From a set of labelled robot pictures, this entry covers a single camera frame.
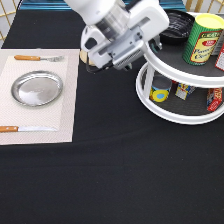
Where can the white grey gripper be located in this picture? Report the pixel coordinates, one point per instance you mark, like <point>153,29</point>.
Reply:
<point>123,35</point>

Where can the black bowl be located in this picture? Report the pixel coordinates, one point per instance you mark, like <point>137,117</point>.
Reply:
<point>180,25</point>

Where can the white two-tier lazy Susan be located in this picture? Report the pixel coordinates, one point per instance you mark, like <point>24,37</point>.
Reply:
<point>169,63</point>

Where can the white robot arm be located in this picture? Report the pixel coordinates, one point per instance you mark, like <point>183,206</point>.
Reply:
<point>94,9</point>

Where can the silver metal plate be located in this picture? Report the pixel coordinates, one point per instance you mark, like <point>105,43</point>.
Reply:
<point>37,88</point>

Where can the blue yellow tin can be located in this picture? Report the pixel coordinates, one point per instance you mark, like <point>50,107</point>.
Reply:
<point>160,88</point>

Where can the blue yellow small box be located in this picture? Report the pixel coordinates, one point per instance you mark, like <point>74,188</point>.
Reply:
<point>183,91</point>

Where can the green yellow cheese can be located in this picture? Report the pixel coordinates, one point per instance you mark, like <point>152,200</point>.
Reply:
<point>205,33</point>

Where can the round wooden coaster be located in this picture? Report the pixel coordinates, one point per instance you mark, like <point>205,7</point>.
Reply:
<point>83,57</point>

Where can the red raisins box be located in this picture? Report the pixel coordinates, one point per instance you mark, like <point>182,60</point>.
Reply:
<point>220,56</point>

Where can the red cow milk box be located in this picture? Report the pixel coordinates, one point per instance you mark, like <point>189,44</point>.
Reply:
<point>214,98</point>

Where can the beige woven placemat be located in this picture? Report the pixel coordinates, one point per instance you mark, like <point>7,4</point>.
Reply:
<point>58,114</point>

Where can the wooden handled fork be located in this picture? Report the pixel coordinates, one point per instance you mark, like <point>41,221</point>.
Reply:
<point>38,58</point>

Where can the wooden handled knife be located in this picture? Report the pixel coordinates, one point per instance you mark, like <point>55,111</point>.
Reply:
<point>5,129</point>

